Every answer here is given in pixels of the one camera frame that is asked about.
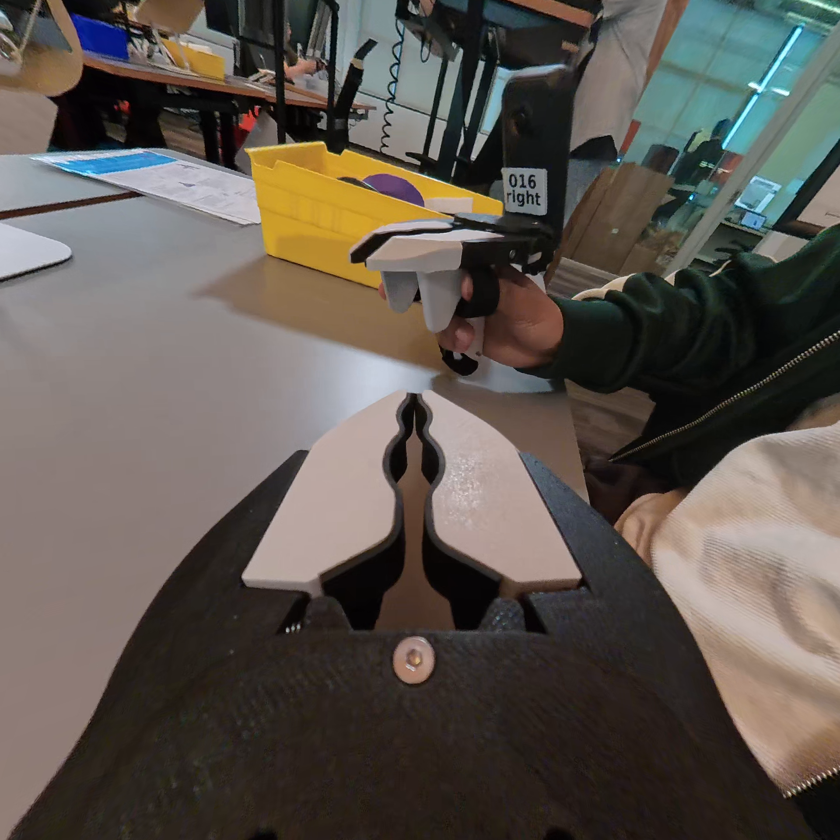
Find printed paper sheet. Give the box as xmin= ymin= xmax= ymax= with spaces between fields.
xmin=31 ymin=149 xmax=262 ymax=225

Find brown cardboard boxes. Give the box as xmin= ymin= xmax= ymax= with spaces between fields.
xmin=564 ymin=161 xmax=677 ymax=277

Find person's green zip jacket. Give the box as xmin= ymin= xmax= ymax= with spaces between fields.
xmin=545 ymin=223 xmax=840 ymax=490

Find wooden-top work desk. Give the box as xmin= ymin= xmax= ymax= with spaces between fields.
xmin=82 ymin=52 xmax=376 ymax=165

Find black standing desk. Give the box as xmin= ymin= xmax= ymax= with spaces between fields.
xmin=394 ymin=0 xmax=605 ymax=181

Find yellow plastic bin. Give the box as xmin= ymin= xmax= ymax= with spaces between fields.
xmin=246 ymin=141 xmax=505 ymax=290
xmin=161 ymin=39 xmax=228 ymax=80

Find grey desk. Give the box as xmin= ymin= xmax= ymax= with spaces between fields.
xmin=0 ymin=147 xmax=588 ymax=821

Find blue plastic bin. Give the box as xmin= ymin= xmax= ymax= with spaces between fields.
xmin=69 ymin=13 xmax=130 ymax=60

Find person's right forearm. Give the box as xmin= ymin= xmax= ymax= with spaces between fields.
xmin=541 ymin=226 xmax=840 ymax=408

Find person's white knit sweater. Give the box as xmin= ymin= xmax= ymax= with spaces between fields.
xmin=617 ymin=394 xmax=840 ymax=798

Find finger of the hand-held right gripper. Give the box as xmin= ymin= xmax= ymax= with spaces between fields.
xmin=365 ymin=228 xmax=508 ymax=334
xmin=350 ymin=220 xmax=462 ymax=314

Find purple disc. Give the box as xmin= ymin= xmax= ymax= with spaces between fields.
xmin=361 ymin=172 xmax=426 ymax=208

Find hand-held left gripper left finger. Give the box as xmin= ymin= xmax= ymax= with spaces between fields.
xmin=241 ymin=390 xmax=411 ymax=598

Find person's right hand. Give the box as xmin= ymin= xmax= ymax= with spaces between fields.
xmin=435 ymin=266 xmax=565 ymax=368

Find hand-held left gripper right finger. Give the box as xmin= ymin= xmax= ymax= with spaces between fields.
xmin=415 ymin=390 xmax=584 ymax=598

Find black coiled cable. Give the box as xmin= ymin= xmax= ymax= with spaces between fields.
xmin=381 ymin=20 xmax=405 ymax=136

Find white metal stand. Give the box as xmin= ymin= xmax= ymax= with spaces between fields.
xmin=0 ymin=223 xmax=73 ymax=282

